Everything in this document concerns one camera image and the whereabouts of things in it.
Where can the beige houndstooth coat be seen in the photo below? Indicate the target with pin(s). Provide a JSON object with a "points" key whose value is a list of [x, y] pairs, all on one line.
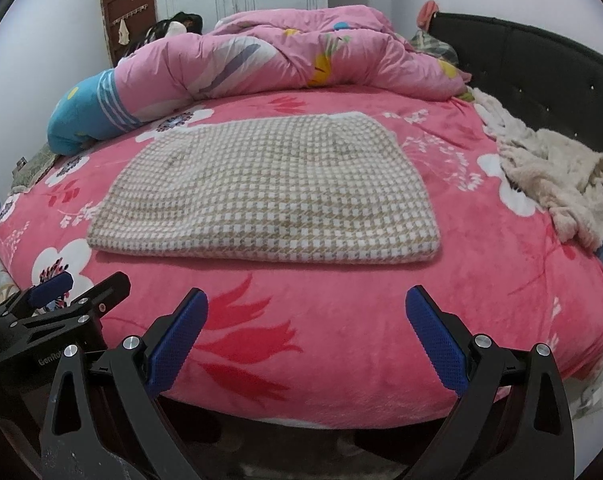
{"points": [[261, 195]]}

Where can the small beige hanging cloth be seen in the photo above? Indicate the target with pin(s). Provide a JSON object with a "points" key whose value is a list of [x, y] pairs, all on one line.
{"points": [[123, 32]]}

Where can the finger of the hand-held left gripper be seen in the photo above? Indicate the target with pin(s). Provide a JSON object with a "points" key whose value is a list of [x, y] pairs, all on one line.
{"points": [[51, 287], [109, 290]]}

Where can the black padded headboard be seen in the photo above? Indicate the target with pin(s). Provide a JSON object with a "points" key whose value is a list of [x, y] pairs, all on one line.
{"points": [[556, 70]]}

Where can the green patterned pillow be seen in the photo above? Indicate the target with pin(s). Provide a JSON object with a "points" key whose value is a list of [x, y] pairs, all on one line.
{"points": [[434, 45]]}

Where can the pink and blue quilt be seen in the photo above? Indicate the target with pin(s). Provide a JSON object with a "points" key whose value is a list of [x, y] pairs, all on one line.
{"points": [[281, 55]]}

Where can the black clothes pile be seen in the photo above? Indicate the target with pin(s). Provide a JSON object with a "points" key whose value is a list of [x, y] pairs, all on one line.
{"points": [[179, 22]]}

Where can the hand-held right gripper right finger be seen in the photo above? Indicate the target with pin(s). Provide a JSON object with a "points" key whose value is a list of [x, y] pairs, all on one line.
{"points": [[436, 345]]}

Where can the cream fleece cloth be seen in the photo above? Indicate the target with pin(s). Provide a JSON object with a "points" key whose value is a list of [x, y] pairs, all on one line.
{"points": [[551, 180]]}

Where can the small grey box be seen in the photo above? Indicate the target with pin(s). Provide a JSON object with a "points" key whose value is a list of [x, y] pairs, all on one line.
{"points": [[20, 163]]}

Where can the orange-red cloth item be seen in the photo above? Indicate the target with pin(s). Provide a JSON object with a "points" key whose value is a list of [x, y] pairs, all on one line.
{"points": [[426, 12]]}

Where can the pink floral blanket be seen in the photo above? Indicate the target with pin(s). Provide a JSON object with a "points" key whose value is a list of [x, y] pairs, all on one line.
{"points": [[331, 320]]}

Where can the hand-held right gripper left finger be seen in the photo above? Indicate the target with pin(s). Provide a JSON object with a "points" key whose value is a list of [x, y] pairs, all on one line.
{"points": [[179, 342]]}

